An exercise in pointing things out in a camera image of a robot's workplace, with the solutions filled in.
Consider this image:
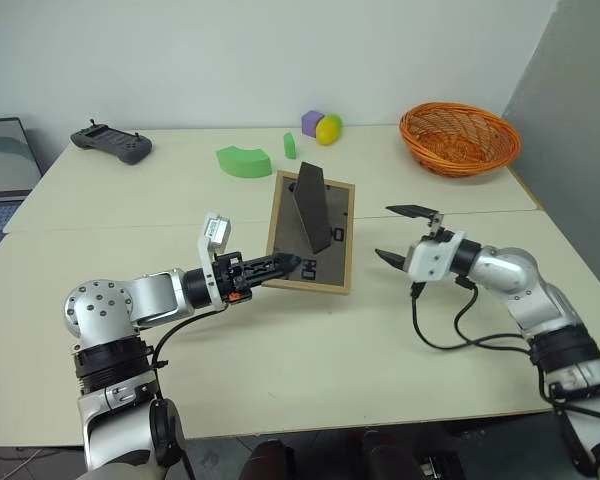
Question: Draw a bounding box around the purple foam cube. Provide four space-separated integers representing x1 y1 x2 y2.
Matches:
300 109 327 139

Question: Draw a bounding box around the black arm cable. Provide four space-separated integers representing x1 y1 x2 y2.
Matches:
148 302 231 480
408 274 600 422

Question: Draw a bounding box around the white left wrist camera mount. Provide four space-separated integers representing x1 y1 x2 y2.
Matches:
196 211 234 307

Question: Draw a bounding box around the black handheld remote controller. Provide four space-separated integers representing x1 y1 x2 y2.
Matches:
69 118 154 166

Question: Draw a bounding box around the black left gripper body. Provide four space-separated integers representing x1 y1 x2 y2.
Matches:
211 250 255 306

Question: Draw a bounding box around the grey laptop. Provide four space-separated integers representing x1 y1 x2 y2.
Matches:
0 116 45 269

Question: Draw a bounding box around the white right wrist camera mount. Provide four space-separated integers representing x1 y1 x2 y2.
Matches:
406 230 469 285

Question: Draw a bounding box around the orange wicker basket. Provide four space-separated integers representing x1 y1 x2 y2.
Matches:
398 101 523 178

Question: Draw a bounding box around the dark red rounded shape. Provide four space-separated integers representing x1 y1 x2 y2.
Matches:
238 438 298 480

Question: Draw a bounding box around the wooden picture frame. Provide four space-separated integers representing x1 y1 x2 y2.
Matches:
261 161 357 297

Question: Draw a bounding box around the green arch foam block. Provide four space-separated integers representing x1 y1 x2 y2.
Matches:
215 144 274 179

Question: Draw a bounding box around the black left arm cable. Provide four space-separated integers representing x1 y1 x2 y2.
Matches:
148 302 231 480

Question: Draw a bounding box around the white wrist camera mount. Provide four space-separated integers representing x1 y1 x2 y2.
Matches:
406 230 469 285
196 211 234 307

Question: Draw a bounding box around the yellow green toy fruit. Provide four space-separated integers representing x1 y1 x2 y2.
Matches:
314 113 344 147

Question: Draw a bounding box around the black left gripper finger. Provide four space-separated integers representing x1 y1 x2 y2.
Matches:
249 268 292 290
249 252 302 273

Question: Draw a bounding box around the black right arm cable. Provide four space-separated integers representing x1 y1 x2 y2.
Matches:
408 274 600 422

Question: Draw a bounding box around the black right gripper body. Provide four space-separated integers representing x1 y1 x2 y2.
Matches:
421 211 454 245

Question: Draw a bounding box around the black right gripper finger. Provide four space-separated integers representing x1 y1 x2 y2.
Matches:
385 203 439 222
374 247 412 274

